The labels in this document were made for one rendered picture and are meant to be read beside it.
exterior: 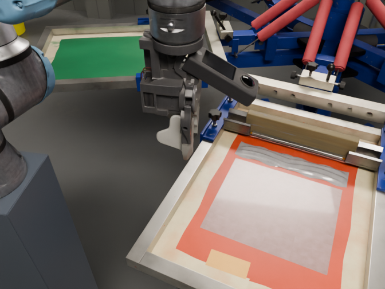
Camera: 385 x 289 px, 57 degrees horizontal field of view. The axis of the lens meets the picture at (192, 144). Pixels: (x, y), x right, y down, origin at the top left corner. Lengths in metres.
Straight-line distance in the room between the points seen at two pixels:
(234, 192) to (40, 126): 2.22
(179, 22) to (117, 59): 1.30
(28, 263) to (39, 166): 0.23
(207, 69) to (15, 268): 0.71
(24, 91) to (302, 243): 0.76
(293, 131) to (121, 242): 1.29
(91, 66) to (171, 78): 1.22
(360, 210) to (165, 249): 0.56
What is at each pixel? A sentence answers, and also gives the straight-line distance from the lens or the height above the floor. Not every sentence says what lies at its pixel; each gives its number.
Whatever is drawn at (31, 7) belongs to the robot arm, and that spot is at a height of 1.64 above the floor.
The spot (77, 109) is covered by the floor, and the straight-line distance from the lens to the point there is 3.16.
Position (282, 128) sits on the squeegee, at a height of 1.04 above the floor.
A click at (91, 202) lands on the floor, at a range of 2.37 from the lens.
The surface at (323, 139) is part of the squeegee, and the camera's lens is 1.20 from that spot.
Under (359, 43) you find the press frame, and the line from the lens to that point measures 1.89.
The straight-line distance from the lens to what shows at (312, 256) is 1.00.
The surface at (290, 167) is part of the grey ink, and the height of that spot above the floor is 0.96.
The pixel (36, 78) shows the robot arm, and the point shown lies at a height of 1.38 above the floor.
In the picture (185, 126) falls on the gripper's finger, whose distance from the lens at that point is 0.53.
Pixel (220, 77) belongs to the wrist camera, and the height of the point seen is 1.52.
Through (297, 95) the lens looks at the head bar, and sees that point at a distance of 1.39.
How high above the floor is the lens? 1.78
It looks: 42 degrees down
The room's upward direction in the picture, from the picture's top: straight up
